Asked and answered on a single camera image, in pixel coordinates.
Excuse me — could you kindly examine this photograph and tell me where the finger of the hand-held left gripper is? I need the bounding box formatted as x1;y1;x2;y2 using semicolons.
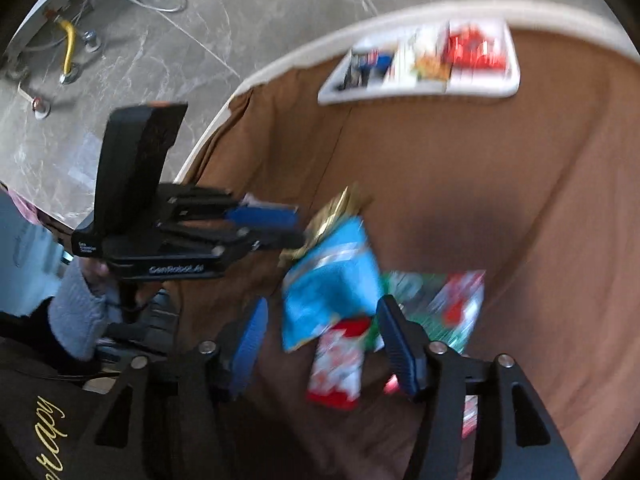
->
160;223;307;257
167;186;301;229

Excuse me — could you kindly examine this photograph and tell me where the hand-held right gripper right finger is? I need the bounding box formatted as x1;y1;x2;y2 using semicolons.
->
376;295;581;480

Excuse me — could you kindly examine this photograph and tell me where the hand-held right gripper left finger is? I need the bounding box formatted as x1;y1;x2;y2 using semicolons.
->
75;297;270;480

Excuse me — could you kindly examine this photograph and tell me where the green snack packet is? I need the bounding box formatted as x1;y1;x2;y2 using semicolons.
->
372;270;487;356

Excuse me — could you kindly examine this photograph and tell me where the red checkered candy packet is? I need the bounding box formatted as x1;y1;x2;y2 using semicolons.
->
306;316;375;411

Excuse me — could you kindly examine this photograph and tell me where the light blue snack packet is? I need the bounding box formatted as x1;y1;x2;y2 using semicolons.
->
281;217;386;353

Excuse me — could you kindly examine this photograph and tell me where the dark blue snack packet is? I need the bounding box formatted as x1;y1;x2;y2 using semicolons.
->
337;49;396;91

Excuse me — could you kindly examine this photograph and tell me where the white snack packet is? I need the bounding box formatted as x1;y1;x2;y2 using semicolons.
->
392;30;421;83

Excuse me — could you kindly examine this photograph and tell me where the white plastic tray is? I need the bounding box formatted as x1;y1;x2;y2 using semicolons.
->
317;17;521;106

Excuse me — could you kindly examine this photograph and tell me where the large red snack packet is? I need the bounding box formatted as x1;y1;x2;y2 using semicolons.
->
445;22;508;73

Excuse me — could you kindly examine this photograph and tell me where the person's left hand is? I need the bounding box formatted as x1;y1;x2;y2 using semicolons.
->
84;261;167;312

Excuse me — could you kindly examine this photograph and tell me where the brown cloth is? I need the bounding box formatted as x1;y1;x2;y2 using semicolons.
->
175;27;640;480

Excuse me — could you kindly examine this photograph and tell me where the white water heater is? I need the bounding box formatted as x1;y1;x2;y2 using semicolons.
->
0;0;103;61

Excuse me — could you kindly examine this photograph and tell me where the black garment gold lettering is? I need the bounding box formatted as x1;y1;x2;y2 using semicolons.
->
0;335;166;480

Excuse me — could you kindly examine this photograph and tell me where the braided metal water hose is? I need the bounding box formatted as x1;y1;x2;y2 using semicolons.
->
17;67;52;119

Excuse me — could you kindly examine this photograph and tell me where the yellow gas hose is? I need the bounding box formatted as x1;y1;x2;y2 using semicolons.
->
59;20;79;84

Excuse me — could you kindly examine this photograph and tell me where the white water hose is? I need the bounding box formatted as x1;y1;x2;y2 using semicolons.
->
75;0;105;54

